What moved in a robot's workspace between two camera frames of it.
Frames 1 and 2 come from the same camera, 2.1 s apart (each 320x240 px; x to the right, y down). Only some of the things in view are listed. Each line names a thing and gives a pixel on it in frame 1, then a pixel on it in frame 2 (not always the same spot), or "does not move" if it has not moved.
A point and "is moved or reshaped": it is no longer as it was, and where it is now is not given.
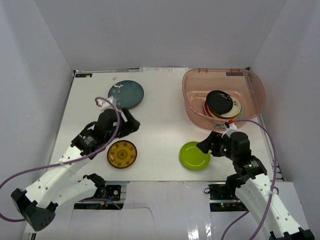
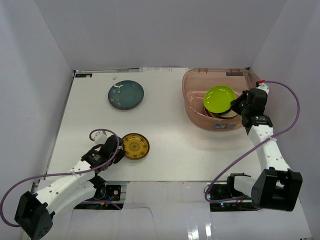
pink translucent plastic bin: [213, 96] does not move
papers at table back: [164, 69] does not move
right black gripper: [215, 138] → [234, 103]
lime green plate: [193, 158] → [217, 98]
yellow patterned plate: [122, 154] is moved or reshaped
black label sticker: [83, 75] does not move
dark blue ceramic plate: [128, 93] does not move
